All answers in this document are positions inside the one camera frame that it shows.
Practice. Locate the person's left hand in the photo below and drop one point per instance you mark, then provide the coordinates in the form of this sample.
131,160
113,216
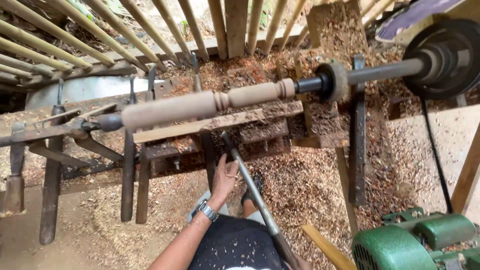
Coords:
222,183

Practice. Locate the person's right hand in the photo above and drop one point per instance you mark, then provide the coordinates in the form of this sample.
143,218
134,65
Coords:
303,263

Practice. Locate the person's left fingers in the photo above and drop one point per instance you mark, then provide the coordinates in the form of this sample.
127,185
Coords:
222,165

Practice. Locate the long metal turning chisel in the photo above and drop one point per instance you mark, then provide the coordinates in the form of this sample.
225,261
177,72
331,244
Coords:
255,195

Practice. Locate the grey-shafted hanging chisel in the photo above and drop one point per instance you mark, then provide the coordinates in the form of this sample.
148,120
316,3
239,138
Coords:
207,153

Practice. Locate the person's black sandal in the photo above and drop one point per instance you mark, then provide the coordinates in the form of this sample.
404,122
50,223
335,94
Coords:
250,193

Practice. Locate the wooden tool rest plank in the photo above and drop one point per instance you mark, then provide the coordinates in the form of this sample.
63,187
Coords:
210,125

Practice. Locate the silver wristwatch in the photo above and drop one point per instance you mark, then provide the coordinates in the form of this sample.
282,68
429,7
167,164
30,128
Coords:
207,210

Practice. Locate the turned wooden spindle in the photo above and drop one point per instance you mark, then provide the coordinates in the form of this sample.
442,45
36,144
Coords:
195,105

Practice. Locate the person's dark shorts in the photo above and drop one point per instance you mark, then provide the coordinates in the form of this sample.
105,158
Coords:
236,245

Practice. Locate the yellow wooden stick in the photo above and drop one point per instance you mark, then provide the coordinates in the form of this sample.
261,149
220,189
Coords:
328,249

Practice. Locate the pale metal sheet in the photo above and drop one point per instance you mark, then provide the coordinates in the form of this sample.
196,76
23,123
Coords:
82,90

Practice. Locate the rusty iron lathe tailstock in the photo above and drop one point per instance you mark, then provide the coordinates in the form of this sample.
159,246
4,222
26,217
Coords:
48,129

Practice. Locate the grey metal lathe shaft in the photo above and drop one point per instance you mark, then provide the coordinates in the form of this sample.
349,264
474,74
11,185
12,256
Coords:
382,71

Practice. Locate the green electric motor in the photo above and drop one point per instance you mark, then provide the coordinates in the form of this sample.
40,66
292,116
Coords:
405,243

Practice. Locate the black drive belt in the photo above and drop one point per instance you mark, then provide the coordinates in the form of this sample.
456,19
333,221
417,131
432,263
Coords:
435,157

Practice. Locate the purple sanding disc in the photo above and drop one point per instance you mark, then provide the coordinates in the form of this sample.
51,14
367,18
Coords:
412,17

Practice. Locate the black lathe pulley wheel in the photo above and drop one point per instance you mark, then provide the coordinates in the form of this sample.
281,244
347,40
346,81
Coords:
446,56

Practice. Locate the upright iron lathe bracket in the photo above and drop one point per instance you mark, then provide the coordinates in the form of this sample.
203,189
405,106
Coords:
357,150

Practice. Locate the slanted wooden post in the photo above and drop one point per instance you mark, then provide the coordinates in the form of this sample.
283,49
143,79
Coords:
467,176

